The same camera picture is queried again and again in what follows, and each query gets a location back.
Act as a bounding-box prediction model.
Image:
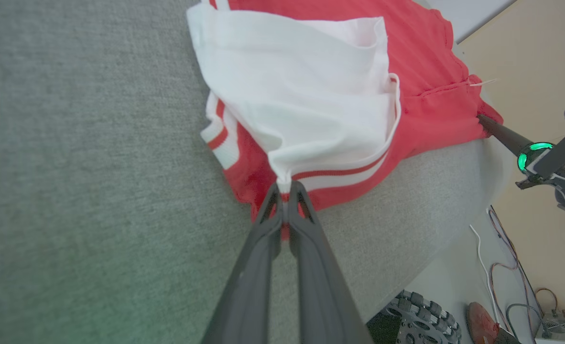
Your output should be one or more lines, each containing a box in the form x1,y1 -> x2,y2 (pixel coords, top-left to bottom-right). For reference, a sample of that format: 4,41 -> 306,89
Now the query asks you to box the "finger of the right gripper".
477,115 -> 534,156

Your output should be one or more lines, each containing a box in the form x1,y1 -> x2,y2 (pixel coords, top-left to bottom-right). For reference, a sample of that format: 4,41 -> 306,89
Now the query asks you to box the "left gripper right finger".
288,181 -> 374,344

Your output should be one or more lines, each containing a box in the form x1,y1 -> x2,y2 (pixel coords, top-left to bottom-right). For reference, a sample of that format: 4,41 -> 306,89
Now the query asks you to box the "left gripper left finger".
201,183 -> 283,344

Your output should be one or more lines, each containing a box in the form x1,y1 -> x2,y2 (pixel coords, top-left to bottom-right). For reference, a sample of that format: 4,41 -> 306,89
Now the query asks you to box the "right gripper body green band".
516,122 -> 565,213

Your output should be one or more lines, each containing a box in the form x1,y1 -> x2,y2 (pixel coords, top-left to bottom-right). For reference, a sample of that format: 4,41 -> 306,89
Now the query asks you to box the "red and white garment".
186,0 -> 504,239

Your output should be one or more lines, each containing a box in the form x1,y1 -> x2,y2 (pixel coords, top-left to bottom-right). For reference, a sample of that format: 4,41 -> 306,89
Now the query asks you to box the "red-brown round object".
466,302 -> 522,344

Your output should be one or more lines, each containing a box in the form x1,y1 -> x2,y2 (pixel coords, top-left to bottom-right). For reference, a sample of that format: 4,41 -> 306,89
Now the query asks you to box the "grey box with fan grille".
535,310 -> 565,344

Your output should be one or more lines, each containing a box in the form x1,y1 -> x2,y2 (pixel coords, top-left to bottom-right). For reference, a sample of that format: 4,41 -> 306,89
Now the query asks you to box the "thin white cable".
469,224 -> 512,335

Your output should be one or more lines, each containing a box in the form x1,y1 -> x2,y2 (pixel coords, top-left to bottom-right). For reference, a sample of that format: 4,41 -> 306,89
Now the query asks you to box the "thin black cable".
505,303 -> 547,341

